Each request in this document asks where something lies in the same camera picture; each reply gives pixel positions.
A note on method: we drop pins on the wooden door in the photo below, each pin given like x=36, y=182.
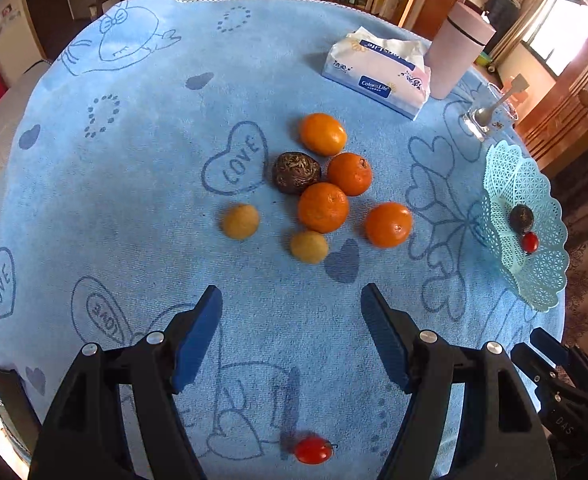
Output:
x=555, y=132

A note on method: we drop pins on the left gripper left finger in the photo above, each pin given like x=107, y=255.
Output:
x=168, y=367

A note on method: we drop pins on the tissue pack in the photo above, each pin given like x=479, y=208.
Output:
x=392, y=72

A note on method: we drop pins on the pink thermos bottle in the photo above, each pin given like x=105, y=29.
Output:
x=462, y=36

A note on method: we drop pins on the red cherry tomato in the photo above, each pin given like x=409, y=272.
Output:
x=313, y=450
x=529, y=243

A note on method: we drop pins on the dark brown passion fruit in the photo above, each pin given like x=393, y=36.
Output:
x=520, y=219

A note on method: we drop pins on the yellow longan fruit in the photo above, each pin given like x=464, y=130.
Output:
x=240, y=221
x=309, y=247

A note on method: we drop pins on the blue patterned tablecloth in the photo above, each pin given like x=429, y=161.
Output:
x=141, y=173

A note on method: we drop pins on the orange tangerine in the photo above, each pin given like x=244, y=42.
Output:
x=352, y=173
x=323, y=207
x=388, y=225
x=322, y=134

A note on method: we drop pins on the light blue plastic basket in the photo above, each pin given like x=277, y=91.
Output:
x=511, y=178

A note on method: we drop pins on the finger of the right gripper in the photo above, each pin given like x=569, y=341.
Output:
x=549, y=346

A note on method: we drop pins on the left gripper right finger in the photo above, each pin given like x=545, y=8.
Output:
x=421, y=363

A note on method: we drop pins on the metal spoon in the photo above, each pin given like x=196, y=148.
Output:
x=484, y=114

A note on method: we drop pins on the clear glass cup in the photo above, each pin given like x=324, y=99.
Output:
x=503, y=117

